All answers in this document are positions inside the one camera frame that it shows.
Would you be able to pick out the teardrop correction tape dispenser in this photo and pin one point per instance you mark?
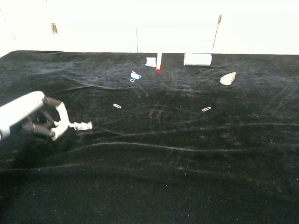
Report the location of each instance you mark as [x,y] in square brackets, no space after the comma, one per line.
[228,79]

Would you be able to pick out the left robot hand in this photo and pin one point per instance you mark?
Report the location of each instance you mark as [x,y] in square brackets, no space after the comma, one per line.
[21,109]

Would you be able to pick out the black velvet table cloth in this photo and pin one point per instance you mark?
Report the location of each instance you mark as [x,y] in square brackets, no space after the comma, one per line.
[163,151]

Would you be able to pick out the white rectangular eraser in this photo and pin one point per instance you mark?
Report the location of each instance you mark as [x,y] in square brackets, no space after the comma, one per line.
[197,59]

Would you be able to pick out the metal screen hinge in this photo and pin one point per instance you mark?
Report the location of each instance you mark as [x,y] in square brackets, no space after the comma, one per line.
[54,28]
[219,19]

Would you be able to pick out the marker pen with red cap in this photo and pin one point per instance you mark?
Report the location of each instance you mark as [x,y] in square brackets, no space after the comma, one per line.
[159,61]

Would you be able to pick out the blue binder clip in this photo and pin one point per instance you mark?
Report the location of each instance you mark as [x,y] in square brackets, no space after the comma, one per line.
[136,76]

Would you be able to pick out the woven folding screen panel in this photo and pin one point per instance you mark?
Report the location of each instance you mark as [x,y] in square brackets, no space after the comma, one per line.
[95,25]
[23,28]
[259,28]
[175,25]

